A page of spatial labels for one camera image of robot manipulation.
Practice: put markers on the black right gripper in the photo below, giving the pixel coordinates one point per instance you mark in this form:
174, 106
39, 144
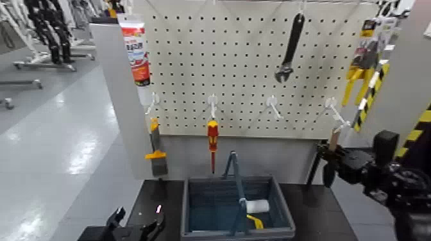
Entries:
355, 165

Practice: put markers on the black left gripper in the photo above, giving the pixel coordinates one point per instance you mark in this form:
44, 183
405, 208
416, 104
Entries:
101, 234

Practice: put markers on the white pegboard hook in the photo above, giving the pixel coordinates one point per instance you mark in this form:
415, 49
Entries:
154, 99
331, 102
271, 101
212, 100

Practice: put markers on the yellow black striped bar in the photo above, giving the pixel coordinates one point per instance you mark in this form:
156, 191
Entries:
370, 94

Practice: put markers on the grey pillar with hazard tape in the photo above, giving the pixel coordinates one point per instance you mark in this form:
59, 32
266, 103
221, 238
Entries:
404, 67

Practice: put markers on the red yellow screwdriver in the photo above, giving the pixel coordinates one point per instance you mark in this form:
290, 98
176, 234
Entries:
212, 134

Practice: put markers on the grey display stand panel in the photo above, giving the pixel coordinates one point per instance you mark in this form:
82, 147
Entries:
118, 101

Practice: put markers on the black adjustable wrench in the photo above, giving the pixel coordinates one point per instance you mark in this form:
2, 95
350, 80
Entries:
293, 37

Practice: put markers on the beige perforated pegboard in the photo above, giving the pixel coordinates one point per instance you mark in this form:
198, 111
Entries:
235, 67

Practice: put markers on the white wrench hanger hook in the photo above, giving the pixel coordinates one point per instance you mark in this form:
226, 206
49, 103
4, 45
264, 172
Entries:
300, 6

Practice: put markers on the black white packaged item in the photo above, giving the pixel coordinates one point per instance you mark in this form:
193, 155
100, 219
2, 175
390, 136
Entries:
390, 6

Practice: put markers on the red white sealant tube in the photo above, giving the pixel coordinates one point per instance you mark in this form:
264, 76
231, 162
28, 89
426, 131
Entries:
136, 50

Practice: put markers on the grey stand caster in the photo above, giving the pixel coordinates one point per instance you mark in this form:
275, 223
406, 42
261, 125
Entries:
7, 102

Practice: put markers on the grey robot stand base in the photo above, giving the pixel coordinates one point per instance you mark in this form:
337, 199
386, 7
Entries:
47, 65

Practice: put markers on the grey floor stand bar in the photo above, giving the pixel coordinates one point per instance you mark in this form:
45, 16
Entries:
20, 83

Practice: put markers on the grey robot on stand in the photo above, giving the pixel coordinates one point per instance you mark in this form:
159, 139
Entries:
81, 16

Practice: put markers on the black humanoid robot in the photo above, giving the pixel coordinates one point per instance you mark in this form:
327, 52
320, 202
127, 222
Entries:
50, 27

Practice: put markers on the yellow black machine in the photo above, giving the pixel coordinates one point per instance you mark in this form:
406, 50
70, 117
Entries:
112, 8

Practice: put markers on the white humanoid robot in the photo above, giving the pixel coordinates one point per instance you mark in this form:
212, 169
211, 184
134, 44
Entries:
13, 20

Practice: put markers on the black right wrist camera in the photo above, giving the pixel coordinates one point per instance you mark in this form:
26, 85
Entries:
385, 144

